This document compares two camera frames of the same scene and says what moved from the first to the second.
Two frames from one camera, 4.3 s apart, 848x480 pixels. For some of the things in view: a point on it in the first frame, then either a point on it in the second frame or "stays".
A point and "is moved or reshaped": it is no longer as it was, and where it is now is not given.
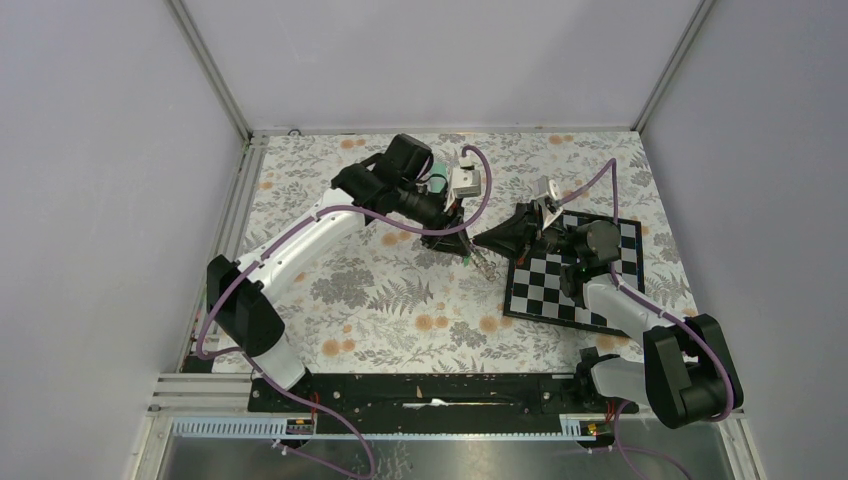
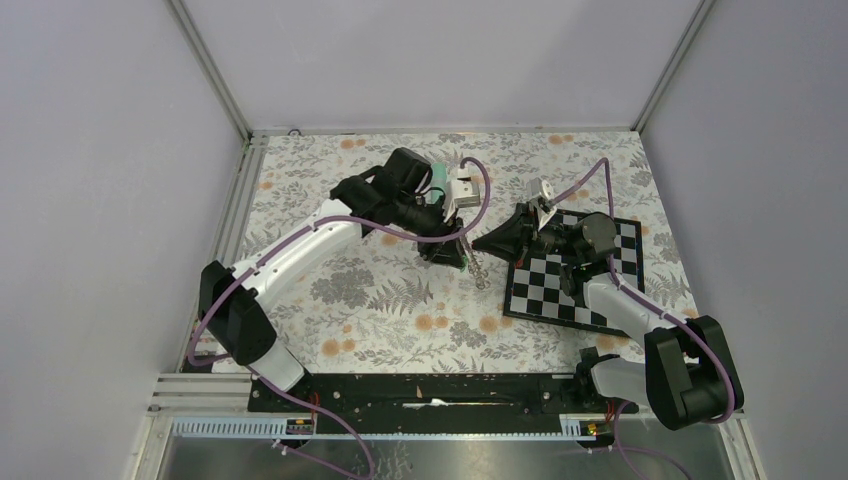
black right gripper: x=518 y=236 stays
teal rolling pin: x=437 y=183 stays
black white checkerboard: x=612 y=246 stays
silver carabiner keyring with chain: x=484 y=264 is moved or reshaped
